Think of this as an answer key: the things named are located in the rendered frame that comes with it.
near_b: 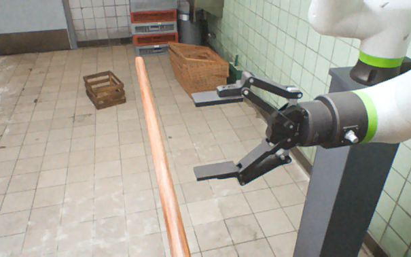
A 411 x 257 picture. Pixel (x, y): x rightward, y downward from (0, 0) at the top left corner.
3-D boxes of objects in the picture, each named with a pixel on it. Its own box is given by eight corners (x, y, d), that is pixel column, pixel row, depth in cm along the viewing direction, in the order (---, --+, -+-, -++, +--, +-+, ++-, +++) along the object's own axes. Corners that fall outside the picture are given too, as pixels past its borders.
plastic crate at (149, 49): (179, 53, 469) (179, 42, 461) (136, 58, 454) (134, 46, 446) (173, 44, 502) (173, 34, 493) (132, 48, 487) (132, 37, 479)
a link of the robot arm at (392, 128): (404, 143, 65) (388, 90, 67) (462, 129, 53) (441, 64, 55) (340, 154, 62) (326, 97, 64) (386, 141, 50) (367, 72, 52)
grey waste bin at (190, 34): (206, 50, 479) (206, 10, 449) (180, 52, 471) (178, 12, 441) (200, 42, 509) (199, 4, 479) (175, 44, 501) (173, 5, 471)
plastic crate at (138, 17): (177, 21, 442) (176, 9, 434) (130, 24, 432) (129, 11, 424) (173, 13, 475) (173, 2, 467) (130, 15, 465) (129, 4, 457)
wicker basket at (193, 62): (185, 85, 339) (184, 58, 324) (168, 65, 383) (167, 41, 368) (229, 77, 355) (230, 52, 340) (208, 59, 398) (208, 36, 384)
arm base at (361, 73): (409, 65, 115) (416, 48, 111) (443, 83, 102) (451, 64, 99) (340, 70, 111) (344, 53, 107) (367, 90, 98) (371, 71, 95)
